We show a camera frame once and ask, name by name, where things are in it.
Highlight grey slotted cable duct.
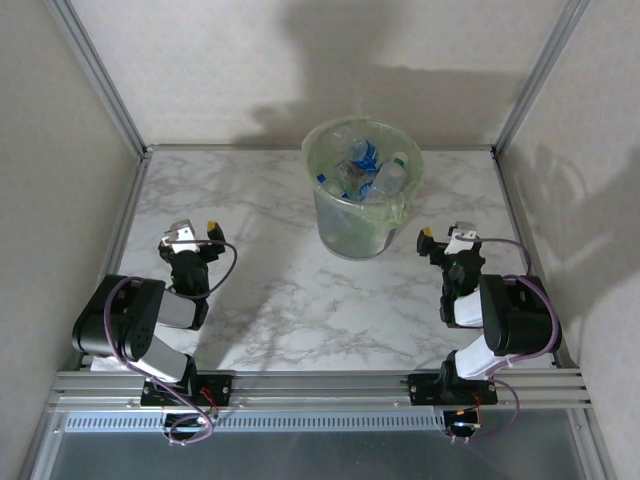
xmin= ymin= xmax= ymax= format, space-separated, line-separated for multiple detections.
xmin=63 ymin=412 xmax=447 ymax=434

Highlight clear bottle blue red label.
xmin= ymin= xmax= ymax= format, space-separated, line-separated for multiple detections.
xmin=316 ymin=169 xmax=351 ymax=199

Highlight clear bottle dark blue label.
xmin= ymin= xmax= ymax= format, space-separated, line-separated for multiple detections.
xmin=348 ymin=138 xmax=384 ymax=174

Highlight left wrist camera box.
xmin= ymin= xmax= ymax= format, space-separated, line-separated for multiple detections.
xmin=160 ymin=218 xmax=197 ymax=253

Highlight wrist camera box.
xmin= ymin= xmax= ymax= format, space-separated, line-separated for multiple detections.
xmin=446 ymin=220 xmax=477 ymax=254
xmin=160 ymin=218 xmax=197 ymax=253

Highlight aluminium table side rail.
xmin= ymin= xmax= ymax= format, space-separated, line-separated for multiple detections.
xmin=492 ymin=149 xmax=581 ymax=374
xmin=74 ymin=149 xmax=154 ymax=374

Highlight aluminium rail along wall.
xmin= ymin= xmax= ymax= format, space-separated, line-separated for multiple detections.
xmin=144 ymin=143 xmax=496 ymax=153

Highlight clear bottle green cap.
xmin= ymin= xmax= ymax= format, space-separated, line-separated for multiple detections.
xmin=369 ymin=151 xmax=412 ymax=204

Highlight pale green bin liner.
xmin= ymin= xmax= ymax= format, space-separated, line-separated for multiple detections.
xmin=302 ymin=114 xmax=425 ymax=229

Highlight aluminium frame leg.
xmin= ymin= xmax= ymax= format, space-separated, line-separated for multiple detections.
xmin=19 ymin=409 xmax=69 ymax=480
xmin=569 ymin=409 xmax=619 ymax=480

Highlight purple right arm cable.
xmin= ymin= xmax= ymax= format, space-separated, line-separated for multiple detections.
xmin=452 ymin=237 xmax=561 ymax=444

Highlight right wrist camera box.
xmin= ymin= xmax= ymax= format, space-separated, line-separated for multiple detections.
xmin=446 ymin=220 xmax=477 ymax=254

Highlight wide aluminium base rail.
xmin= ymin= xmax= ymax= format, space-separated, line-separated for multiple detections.
xmin=47 ymin=368 xmax=594 ymax=414

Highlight aluminium frame post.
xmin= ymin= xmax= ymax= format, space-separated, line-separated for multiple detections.
xmin=492 ymin=0 xmax=592 ymax=157
xmin=42 ymin=0 xmax=153 ymax=157

